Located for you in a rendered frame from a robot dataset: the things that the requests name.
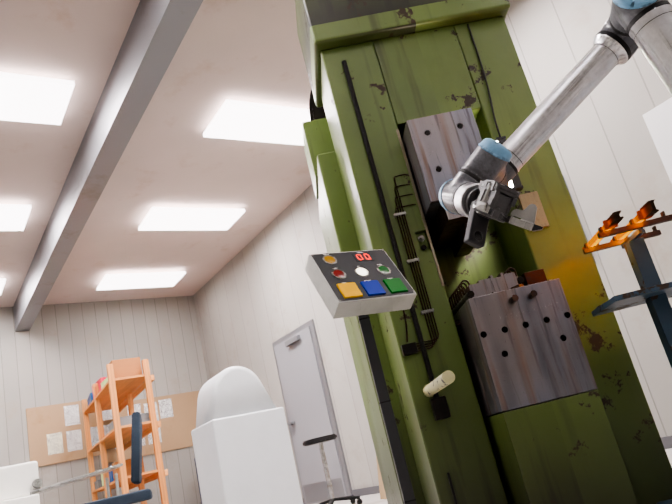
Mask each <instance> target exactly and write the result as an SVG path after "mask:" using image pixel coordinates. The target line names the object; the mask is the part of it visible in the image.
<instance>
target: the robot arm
mask: <svg viewBox="0 0 672 504"><path fill-rule="evenodd" d="M593 44H594V46H593V47H592V48H591V49H590V50H589V51H588V52H587V53H586V54H585V55H584V57H583V58H582V59H581V60H580V61H579V62H578V63H577V64H576V65H575V66H574V67H573V68H572V70H571V71H570V72H569V73H568V74H567V75H566V76H565V77H564V78H563V79H562V80H561V81H560V83H559V84H558V85H557V86H556V87H555V88H554V89H553V90H552V91H551V92H550V93H549V95H548V96H547V97H546V98H545V99H544V100H543V101H542V102H541V103H540V104H539V105H538V106H537V108H536V109H535V110H534V111H533V112H532V113H531V114H530V115H529V116H528V117H527V118H526V119H525V121H524V122H523V123H522V124H521V125H520V126H519V127H518V128H517V129H516V130H515V131H514V132H513V134H512V135H511V136H510V137H509V138H508V139H507V140H506V141H505V142H504V143H503V144H500V143H499V142H497V141H495V140H493V139H491V138H485V139H483V140H482V142H481V143H479V144H478V147H477V148H476V149H475V151H474V152H473V153H472V155H471V156H470V157H469V158H468V160H467V161H466V162H465V164H464V165H463V166H462V168H461V169H460V170H459V172H458V173H457V174H456V176H455V177H454V178H453V179H450V180H448V181H446V182H445V183H444V184H443V185H442V186H441V188H440V190H439V202H440V204H441V206H442V207H443V208H444V209H445V210H447V211H448V212H450V213H452V214H458V215H461V216H464V217H467V218H468V222H467V227H466V232H465V237H464V243H466V244H468V245H470V246H472V247H475V248H477V249H480V248H482V247H484V244H485V239H486V234H487V228H488V223H489V219H490V220H491V219H493V220H496V221H498V222H502V223H505V222H506V223H509V224H511V225H514V226H517V227H520V228H523V229H527V230H530V231H539V230H542V229H543V227H541V226H538V225H535V219H536V213H537V206H536V205H535V204H530V205H528V206H527V207H526V208H525V209H524V210H519V209H514V210H513V211H512V212H511V216H507V215H508V214H509V212H510V209H511V207H515V204H516V202H517V200H518V197H519V195H520V192H519V191H515V189H514V188H511V187H509V182H510V181H511V180H512V179H513V178H514V177H515V176H516V174H517V173H518V172H519V170H520V169H521V168H522V167H523V166H524V165H525V164H526V162H527V161H528V160H529V159H530V158H531V157H532V156H533V155H534V154H535V153H536V152H537V151H538V149H539V148H540V147H541V146H542V145H543V144H544V143H545V142H546V141H547V140H548V139H549V138H550V137H551V135H552V134H553V133H554V132H555V131H556V130H557V129H558V128H559V127H560V126H561V125H562V124H563V122H564V121H565V120H566V119H567V118H568V117H569V116H570V115H571V114H572V113H573V112H574V111H575V110H576V108H577V107H578V106H579V105H580V104H581V103H582V102H583V101H584V100H585V99H586V98H587V97H588V95H589V94H590V93H591V92H592V91H593V90H594V89H595V88H596V87H597V86H598V85H599V84H600V83H601V81H602V80H603V79H604V78H605V77H606V76H607V75H608V74H609V73H610V72H611V71H612V70H613V68H614V67H615V66H616V65H623V64H625V63H626V62H627V61H628V60H629V59H630V58H631V57H632V56H633V55H634V53H635V52H636V51H637V50H638V48H639V49H640V50H641V51H642V53H643V54H644V56H645V57H646V59H647V60H648V62H649V63H650V65H651V66H652V67H653V69H654V70H655V72H656V73H657V75H658V76H659V78H660V79H661V81H662V82H663V83H664V85H665V86H666V88H667V89H668V91H669V92H670V94H671V95H672V5H671V4H670V2H669V1H668V0H612V4H611V10H610V15H609V18H608V19H607V21H606V23H605V24H604V26H603V27H602V29H601V30H600V31H599V32H598V33H597V34H596V35H595V37H594V39H593ZM514 216H515V217H518V218H521V219H518V218H515V217H514Z"/></svg>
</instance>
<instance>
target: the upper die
mask: <svg viewBox="0 0 672 504"><path fill-rule="evenodd" d="M467 222H468V218H467V217H464V216H461V215H458V214H452V213H450V212H448V211H447V210H445V209H444V208H443V207H442V206H441V204H440V206H439V209H438V211H437V213H436V216H435V218H434V220H433V222H432V225H431V227H430V229H429V234H430V237H431V241H432V244H433V248H434V251H436V250H440V249H445V248H449V247H451V246H452V244H453V242H454V240H455V239H456V237H457V235H458V233H459V232H460V230H461V228H462V226H463V225H464V224H467Z"/></svg>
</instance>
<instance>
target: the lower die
mask: <svg viewBox="0 0 672 504"><path fill-rule="evenodd" d="M500 275H501V277H496V278H493V276H492V275H490V276H489V277H488V278H487V279H483V280H479V281H478V282H477V283H476V284H472V285H468V287H467V288H466V289H465V290H464V292H465V294H466V293H467V292H468V291H473V292H474V297H477V296H478V297H479V296H483V295H487V294H491V293H492V292H493V293H496V292H500V291H505V290H509V289H510V288H511V287H514V286H516V285H518V281H517V278H516V275H515V272H512V273H507V274H503V273H500ZM474 297H473V298H474Z"/></svg>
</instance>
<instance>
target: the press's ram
mask: <svg viewBox="0 0 672 504"><path fill-rule="evenodd" d="M402 142H403V146H404V149H405V153H406V156H407V159H408V163H409V166H410V170H411V173H412V176H413V180H414V183H415V187H416V190H417V193H418V197H419V200H420V203H421V207H422V210H423V214H424V217H425V220H426V224H427V227H428V231H429V229H430V227H431V225H432V222H433V220H434V218H435V216H436V213H437V211H438V209H439V206H440V202H439V190H440V188H441V186H442V185H443V184H444V183H445V182H446V181H448V180H450V179H453V178H454V177H455V176H456V174H457V173H458V172H459V170H460V169H461V168H462V166H463V165H464V164H465V162H466V161H467V160H468V158H469V157H470V156H471V155H472V153H473V152H474V151H475V149H476V148H477V147H478V144H479V143H481V142H482V139H481V136H480V133H479V130H478V127H477V124H476V121H475V118H474V115H473V112H472V109H471V108H466V109H461V110H456V111H451V112H446V113H441V114H436V115H431V116H426V117H422V118H417V119H412V120H407V121H406V125H405V129H404V134H403V138H402Z"/></svg>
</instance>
